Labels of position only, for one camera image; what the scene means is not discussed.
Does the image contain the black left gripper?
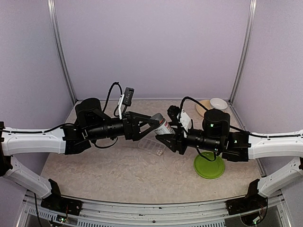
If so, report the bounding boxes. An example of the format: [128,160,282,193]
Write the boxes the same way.
[87,111,160,141]

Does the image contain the grey-capped orange pill bottle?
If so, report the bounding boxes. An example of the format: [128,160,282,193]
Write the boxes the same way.
[151,113,175,135]

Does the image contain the clear plastic pill organizer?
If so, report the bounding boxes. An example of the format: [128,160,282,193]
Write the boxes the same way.
[138,138,165,154]

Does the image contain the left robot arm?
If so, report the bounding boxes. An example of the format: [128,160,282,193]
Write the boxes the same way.
[0,98,160,210]

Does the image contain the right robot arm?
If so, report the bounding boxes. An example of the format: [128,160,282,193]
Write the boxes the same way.
[156,106,303,210]

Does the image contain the white pills in organizer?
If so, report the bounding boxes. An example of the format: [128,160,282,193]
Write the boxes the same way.
[157,149,163,156]

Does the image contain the green plate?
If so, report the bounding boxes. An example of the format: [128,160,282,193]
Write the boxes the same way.
[193,151,225,179]

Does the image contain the beige wooden plate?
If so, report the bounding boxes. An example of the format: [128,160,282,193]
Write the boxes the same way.
[196,99,212,117]

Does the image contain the white ceramic bowl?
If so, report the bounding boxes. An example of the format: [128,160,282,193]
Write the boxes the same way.
[210,98,228,112]

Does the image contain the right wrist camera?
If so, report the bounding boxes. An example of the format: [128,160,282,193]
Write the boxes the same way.
[167,105,193,135]

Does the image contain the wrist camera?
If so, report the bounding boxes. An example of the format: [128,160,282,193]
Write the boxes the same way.
[118,87,134,119]
[167,105,193,135]

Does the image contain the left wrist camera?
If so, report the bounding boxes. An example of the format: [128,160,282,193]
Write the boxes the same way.
[118,87,134,119]

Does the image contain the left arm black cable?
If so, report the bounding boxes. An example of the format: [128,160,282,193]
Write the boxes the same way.
[89,82,123,149]

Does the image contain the front aluminium rail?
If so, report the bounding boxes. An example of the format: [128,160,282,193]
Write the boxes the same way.
[15,191,294,227]

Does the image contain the right aluminium frame post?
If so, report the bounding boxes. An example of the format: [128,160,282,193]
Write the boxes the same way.
[229,0,257,105]

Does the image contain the aluminium frame post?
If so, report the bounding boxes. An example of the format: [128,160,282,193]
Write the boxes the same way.
[47,0,77,105]
[229,0,257,105]

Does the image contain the left aluminium frame post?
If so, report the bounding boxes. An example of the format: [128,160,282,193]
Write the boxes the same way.
[47,0,77,105]

